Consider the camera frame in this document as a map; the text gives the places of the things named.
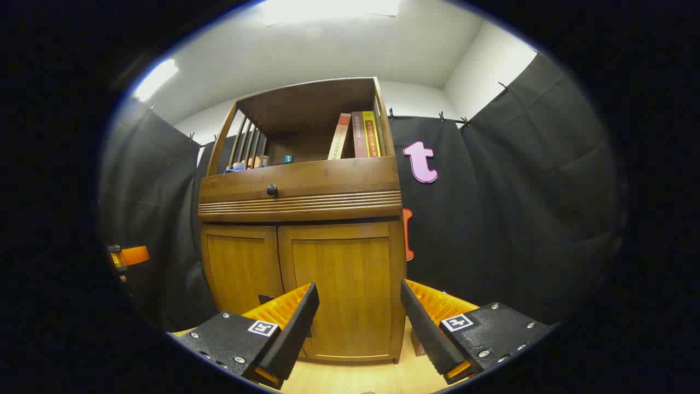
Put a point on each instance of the black backdrop cloth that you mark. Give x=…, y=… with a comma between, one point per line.
x=519, y=219

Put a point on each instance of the beige and red book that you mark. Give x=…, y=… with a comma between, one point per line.
x=340, y=137

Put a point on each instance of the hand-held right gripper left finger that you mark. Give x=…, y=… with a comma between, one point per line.
x=295, y=328

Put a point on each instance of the black drawer knob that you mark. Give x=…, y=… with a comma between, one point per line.
x=272, y=190

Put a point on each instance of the wooden double-door shoe cabinet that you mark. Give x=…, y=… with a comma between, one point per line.
x=306, y=109

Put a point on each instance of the dark red book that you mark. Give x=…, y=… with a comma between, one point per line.
x=358, y=137

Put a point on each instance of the wooden cabinet drawer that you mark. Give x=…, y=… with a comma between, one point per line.
x=339, y=178

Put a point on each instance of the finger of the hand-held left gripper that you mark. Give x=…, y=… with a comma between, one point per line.
x=134, y=255

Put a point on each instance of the small ceiling light panel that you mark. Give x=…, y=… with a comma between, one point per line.
x=156, y=79

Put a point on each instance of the yellow and red book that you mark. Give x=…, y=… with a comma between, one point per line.
x=372, y=134

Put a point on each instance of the blue toy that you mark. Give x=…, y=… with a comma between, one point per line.
x=236, y=167

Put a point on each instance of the wooden cabinet door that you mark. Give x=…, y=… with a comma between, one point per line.
x=240, y=262
x=350, y=273

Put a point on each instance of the large ceiling light panel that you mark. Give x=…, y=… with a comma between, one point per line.
x=328, y=10

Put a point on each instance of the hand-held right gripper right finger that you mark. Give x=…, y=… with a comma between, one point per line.
x=426, y=328

